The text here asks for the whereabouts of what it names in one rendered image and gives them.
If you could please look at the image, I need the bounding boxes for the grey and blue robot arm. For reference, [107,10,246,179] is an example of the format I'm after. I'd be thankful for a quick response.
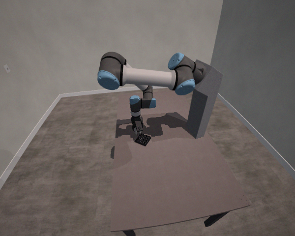
[97,52,206,117]

